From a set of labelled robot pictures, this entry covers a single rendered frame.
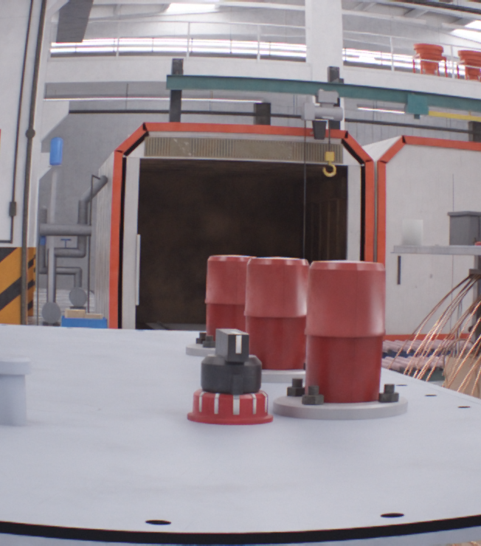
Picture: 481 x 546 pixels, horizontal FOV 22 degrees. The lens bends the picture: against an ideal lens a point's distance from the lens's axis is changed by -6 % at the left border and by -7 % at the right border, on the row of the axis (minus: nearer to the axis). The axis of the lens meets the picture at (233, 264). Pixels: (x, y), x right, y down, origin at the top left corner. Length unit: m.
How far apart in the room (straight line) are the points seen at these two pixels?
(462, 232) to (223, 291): 2.60
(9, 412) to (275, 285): 0.53
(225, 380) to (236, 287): 0.70
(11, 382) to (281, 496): 0.31
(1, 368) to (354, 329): 0.32
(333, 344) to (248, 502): 0.42
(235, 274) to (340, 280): 0.66
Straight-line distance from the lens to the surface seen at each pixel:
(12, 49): 11.83
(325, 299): 1.12
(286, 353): 1.44
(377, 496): 0.73
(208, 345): 1.75
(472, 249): 3.87
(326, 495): 0.73
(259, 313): 1.44
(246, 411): 1.06
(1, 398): 0.98
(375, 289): 1.12
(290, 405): 1.11
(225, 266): 1.76
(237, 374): 1.06
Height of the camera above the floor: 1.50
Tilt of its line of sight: 1 degrees down
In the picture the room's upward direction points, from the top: 1 degrees clockwise
